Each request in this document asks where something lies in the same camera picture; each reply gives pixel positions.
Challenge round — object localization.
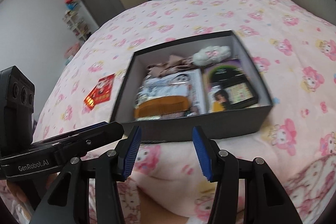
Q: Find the red envelope packet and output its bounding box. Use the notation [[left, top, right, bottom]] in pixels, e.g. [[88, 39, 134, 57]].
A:
[[84, 74, 115, 110]]

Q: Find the black cardboard box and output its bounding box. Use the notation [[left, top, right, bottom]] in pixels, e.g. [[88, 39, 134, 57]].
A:
[[111, 31, 273, 143]]

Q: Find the orange wooden comb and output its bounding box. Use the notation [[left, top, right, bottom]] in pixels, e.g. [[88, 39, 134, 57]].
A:
[[134, 96, 190, 118]]

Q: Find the white shelf with toys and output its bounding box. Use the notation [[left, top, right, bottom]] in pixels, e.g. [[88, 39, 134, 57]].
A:
[[63, 0, 91, 42]]

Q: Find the small black framed case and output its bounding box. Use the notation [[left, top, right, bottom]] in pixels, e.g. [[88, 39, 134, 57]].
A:
[[220, 75, 259, 110]]

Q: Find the beige fabric bow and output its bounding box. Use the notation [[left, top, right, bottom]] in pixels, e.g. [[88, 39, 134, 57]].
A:
[[147, 55, 197, 78]]

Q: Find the cartoon printed notebook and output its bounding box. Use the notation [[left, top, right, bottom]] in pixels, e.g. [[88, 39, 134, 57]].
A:
[[134, 69, 207, 119]]

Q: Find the purple green card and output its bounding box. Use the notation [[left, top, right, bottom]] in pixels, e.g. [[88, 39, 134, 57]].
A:
[[202, 59, 244, 87]]

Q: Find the pink cartoon print blanket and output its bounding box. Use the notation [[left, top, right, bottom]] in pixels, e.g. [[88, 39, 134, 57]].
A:
[[33, 0, 335, 223]]

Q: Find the white fluffy plush pouch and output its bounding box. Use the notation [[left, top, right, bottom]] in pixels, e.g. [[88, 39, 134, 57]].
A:
[[192, 46, 231, 67]]

